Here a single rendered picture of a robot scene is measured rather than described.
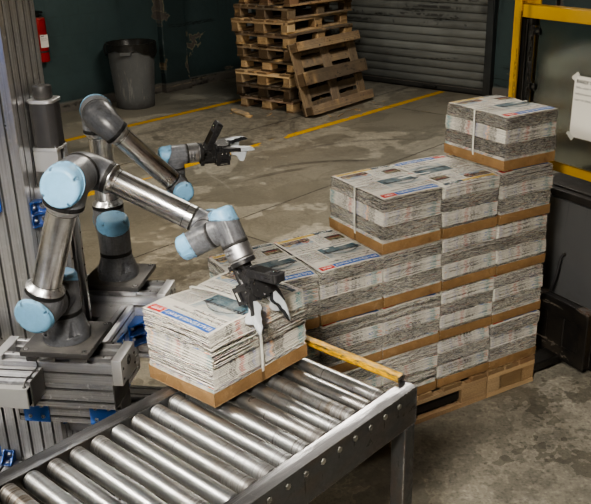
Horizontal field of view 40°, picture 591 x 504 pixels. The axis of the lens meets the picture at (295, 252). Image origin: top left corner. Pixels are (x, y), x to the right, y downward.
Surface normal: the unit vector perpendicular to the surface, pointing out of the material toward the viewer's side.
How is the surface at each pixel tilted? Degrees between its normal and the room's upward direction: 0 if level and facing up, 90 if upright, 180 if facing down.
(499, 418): 0
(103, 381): 90
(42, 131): 90
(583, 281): 90
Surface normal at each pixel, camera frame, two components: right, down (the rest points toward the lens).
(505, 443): -0.03, -0.93
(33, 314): -0.20, 0.48
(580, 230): -0.87, 0.21
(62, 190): -0.11, 0.25
